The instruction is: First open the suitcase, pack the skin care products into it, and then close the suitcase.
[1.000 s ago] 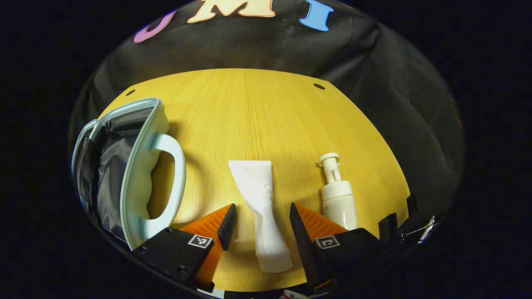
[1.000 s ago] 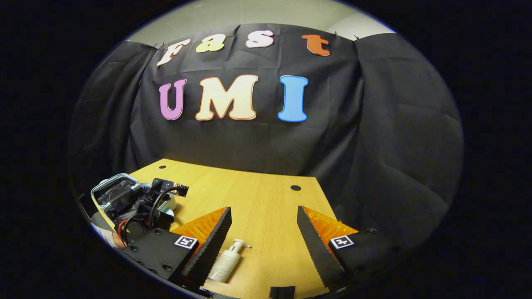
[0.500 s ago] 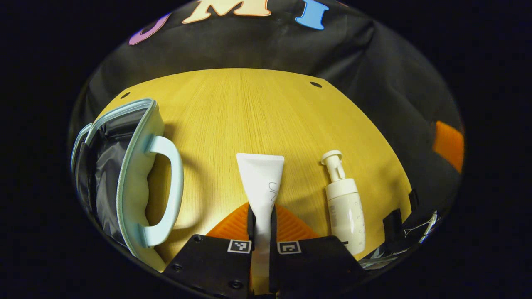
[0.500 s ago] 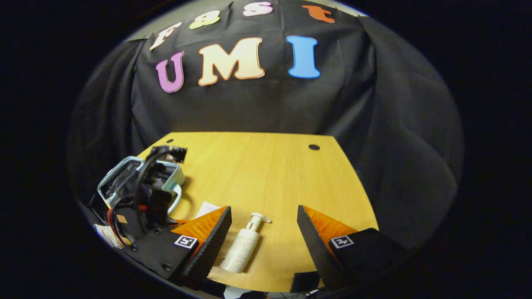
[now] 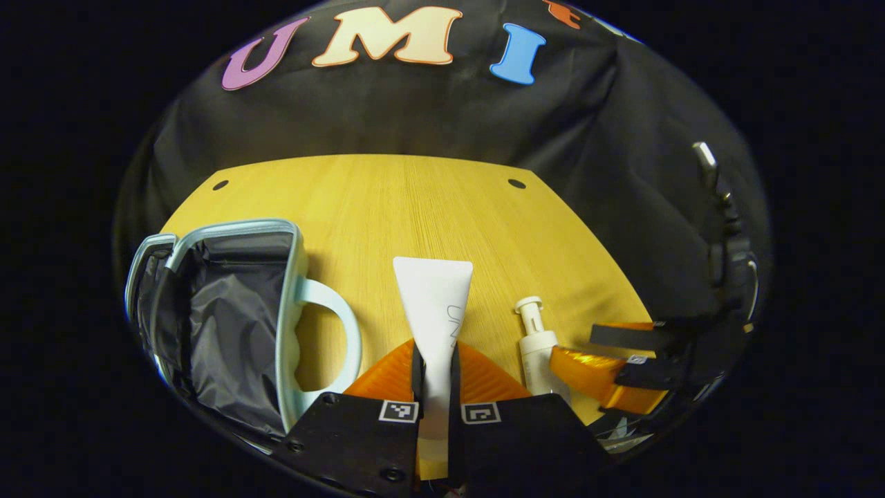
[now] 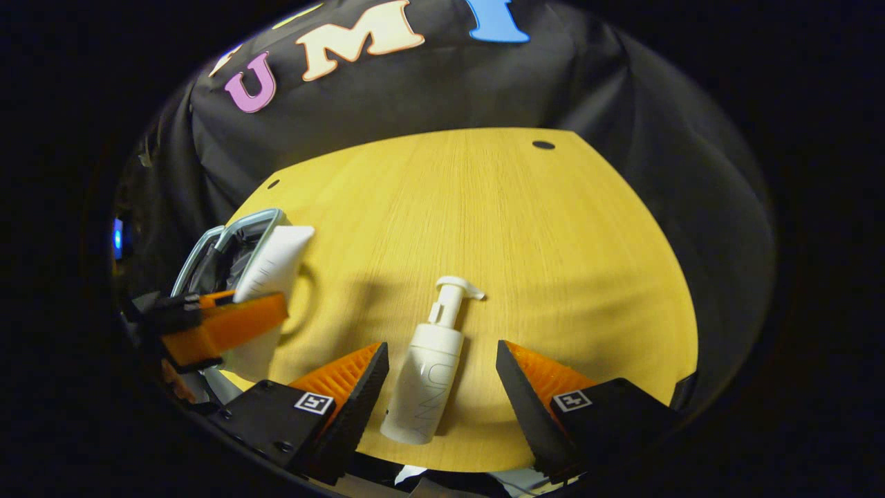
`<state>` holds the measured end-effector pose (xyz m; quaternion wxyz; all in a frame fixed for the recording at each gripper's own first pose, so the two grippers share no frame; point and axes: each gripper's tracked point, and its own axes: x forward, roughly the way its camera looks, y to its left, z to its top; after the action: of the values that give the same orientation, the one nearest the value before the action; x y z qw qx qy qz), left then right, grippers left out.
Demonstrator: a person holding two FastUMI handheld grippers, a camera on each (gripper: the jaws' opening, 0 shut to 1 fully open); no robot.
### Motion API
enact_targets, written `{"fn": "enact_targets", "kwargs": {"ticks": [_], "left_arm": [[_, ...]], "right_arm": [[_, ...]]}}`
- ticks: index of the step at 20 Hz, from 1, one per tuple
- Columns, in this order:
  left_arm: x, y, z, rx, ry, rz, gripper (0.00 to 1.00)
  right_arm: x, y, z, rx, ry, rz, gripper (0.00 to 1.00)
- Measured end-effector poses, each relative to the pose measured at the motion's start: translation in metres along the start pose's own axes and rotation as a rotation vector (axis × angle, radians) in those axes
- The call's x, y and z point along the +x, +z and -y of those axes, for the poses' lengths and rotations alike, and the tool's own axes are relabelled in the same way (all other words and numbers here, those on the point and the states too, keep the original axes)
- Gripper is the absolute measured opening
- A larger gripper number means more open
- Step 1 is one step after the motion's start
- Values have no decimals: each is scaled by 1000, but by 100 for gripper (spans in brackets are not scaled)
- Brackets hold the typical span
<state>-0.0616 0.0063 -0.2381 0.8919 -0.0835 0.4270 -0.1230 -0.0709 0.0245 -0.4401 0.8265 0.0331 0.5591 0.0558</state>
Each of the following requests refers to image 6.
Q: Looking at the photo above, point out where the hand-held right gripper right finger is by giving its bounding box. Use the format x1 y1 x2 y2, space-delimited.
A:
495 340 685 485

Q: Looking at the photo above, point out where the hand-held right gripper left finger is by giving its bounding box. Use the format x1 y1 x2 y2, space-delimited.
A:
207 342 390 485

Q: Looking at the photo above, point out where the light blue suitcase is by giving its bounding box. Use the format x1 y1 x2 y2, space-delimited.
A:
171 207 290 407

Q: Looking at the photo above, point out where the white pump bottle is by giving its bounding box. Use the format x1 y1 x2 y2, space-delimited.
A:
380 276 486 445

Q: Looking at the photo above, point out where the white skin care tube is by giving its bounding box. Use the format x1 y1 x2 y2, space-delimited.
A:
220 225 316 382

